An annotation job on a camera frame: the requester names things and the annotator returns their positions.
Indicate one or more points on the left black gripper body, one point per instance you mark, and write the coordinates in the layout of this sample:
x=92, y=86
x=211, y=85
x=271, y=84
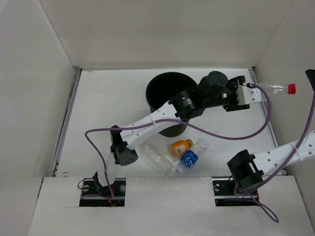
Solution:
x=239, y=81

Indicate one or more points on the red label clear bottle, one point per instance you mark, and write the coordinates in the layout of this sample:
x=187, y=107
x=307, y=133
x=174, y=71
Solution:
x=277, y=89

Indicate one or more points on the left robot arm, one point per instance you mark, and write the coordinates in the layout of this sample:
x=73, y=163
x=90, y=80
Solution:
x=174, y=99

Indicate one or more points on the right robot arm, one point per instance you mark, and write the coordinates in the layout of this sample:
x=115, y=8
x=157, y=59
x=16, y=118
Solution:
x=251, y=171

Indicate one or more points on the black plastic waste bin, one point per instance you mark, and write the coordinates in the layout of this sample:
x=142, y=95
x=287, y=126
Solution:
x=161, y=89

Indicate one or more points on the orange juice bottle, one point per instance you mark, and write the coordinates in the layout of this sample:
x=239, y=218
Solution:
x=180, y=147

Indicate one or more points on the blue label water bottle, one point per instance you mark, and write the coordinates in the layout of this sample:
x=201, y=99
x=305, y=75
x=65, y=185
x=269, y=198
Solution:
x=192, y=155

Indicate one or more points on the clear unlabelled plastic bottle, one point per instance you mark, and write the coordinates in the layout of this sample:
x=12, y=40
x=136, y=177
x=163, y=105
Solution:
x=156, y=159

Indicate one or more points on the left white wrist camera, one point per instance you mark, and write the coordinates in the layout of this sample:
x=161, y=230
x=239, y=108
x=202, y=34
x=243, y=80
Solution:
x=246, y=95

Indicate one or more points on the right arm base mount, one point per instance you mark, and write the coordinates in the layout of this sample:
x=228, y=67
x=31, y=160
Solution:
x=224, y=194

